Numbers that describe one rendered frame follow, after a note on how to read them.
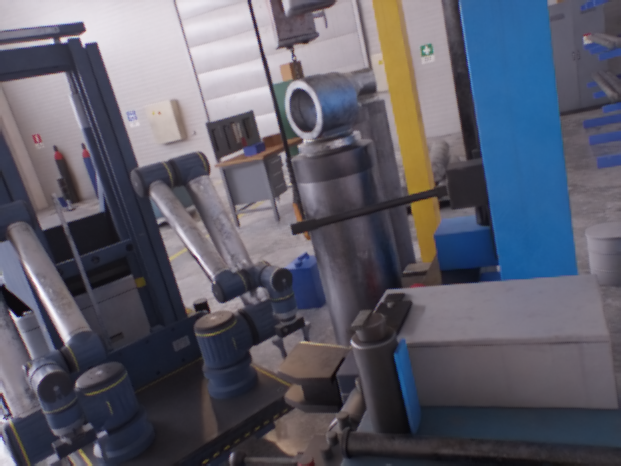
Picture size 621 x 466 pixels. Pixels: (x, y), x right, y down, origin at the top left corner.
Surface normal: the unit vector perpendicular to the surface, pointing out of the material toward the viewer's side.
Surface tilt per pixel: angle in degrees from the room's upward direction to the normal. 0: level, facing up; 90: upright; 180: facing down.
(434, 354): 90
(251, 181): 90
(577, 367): 90
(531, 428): 0
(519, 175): 90
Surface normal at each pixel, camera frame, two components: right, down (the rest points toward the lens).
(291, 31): 0.16, 0.24
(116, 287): 0.60, 0.08
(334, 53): -0.34, 0.33
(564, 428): -0.22, -0.94
